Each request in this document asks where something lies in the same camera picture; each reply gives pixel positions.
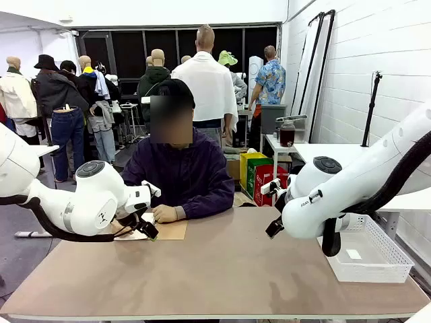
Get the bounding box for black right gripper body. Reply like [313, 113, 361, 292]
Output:
[275, 188, 291, 213]

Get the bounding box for person's left hand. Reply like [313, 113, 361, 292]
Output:
[152, 204, 178, 224]

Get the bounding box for white floor bar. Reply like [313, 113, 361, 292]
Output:
[13, 230, 53, 238]

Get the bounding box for green bag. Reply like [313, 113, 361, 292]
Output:
[246, 157, 274, 199]

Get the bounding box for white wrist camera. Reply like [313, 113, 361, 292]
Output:
[261, 178, 282, 198]
[141, 180, 162, 198]

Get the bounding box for small white side table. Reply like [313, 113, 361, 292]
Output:
[263, 133, 306, 176]

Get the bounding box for brown cardboard box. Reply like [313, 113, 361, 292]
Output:
[225, 157, 242, 192]

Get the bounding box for person with black hair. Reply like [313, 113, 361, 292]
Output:
[59, 60, 80, 81]

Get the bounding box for grey bin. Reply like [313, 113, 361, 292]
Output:
[261, 104, 287, 135]

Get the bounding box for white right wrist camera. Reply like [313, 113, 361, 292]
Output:
[261, 178, 282, 198]

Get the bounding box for mannequin in dark hoodie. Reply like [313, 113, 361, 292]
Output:
[137, 48, 172, 134]

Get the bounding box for glass jar brown liquid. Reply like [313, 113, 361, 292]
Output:
[279, 120, 296, 148]

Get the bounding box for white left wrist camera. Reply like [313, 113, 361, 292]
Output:
[141, 180, 162, 198]

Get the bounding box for brown spiral notebook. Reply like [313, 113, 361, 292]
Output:
[112, 211, 189, 241]

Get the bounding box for person's right hand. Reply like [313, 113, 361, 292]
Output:
[110, 221, 127, 238]

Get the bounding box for mannequin in cream coat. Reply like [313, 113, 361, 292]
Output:
[0, 56, 38, 145]

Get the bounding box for black tripod stand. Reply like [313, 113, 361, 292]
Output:
[361, 71, 384, 148]

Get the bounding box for yellow bag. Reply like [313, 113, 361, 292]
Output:
[239, 151, 269, 198]

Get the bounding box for mannequin with white towel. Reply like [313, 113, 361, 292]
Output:
[170, 24, 239, 147]

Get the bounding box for white perforated plastic basket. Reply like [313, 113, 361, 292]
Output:
[316, 214, 415, 283]

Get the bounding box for person's left forearm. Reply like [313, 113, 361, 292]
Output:
[174, 197, 235, 220]

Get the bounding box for silver metal bar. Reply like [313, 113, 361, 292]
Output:
[275, 114, 308, 123]

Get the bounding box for mannequin with green hat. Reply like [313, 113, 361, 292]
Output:
[218, 50, 248, 102]

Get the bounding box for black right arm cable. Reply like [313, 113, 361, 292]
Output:
[321, 129, 431, 258]

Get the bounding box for mannequin black hat and jeans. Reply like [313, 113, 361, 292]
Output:
[31, 54, 89, 182]

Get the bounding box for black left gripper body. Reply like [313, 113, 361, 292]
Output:
[117, 210, 141, 230]

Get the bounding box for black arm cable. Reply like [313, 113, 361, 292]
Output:
[0, 194, 139, 243]
[321, 129, 431, 258]

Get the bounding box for mannequin in blue floral shirt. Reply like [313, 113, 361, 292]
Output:
[248, 45, 286, 152]

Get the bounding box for mannequin with yellow collar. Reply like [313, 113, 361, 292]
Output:
[77, 55, 121, 164]

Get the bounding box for black framed white panel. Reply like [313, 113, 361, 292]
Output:
[291, 11, 325, 117]
[308, 9, 336, 144]

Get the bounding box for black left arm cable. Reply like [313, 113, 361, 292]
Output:
[0, 194, 139, 243]

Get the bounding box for person in navy jacket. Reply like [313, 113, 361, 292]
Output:
[120, 77, 236, 219]

